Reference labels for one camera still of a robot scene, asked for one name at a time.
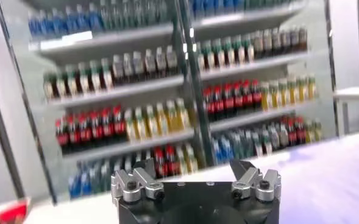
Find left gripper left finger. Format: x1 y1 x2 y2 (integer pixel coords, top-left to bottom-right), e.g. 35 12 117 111
110 158 165 204

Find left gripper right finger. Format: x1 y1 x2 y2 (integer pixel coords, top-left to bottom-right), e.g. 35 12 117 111
230 158 282 203

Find green tinted water bottle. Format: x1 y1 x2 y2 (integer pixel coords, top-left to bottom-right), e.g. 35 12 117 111
101 163 112 191
91 166 103 193
241 129 252 158
231 131 243 161

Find red cap cola bottle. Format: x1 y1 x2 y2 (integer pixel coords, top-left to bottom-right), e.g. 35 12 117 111
66 114 80 150
154 146 166 179
241 79 252 113
251 79 262 111
89 111 103 145
222 83 234 117
287 117 297 146
232 81 243 115
112 105 127 141
77 113 91 147
165 144 177 177
296 117 306 144
55 118 69 153
203 86 215 121
213 85 224 119
101 108 115 142

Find white metal cooler shelf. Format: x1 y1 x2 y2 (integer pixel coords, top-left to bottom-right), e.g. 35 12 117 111
29 23 176 58
199 51 308 80
46 75 185 108
194 1 308 31
62 129 196 161
209 100 319 132

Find blue label water bottle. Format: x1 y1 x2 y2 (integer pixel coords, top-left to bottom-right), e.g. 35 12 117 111
68 172 82 198
221 136 232 163
211 138 223 165
80 169 93 195

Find dark bottle black white label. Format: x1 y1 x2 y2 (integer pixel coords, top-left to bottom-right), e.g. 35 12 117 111
298 26 308 51
144 48 157 79
290 26 300 52
279 121 289 149
132 51 145 82
280 26 291 54
123 52 134 83
112 54 124 86
166 44 179 75
269 124 280 150
271 27 282 55
155 46 167 77

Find yellow tea bottle green label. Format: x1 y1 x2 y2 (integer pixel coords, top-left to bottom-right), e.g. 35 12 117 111
313 120 322 141
176 97 190 130
307 73 317 100
260 81 271 112
166 100 179 133
124 108 137 141
185 142 199 173
155 102 168 135
278 77 289 107
269 79 280 109
305 121 315 143
287 75 297 105
135 107 147 139
145 105 158 137
297 74 307 103
176 145 187 174

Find red cartoon print t-shirt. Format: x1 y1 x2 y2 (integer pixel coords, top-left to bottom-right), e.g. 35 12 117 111
0 199 30 224

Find white side table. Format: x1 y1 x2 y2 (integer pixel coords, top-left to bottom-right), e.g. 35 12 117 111
333 84 359 137

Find glass beverage display cooler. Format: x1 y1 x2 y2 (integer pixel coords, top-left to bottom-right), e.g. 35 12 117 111
179 0 340 168
0 0 216 205

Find dark bottle beige label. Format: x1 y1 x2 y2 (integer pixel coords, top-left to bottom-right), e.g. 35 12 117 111
262 29 273 57
253 30 264 59

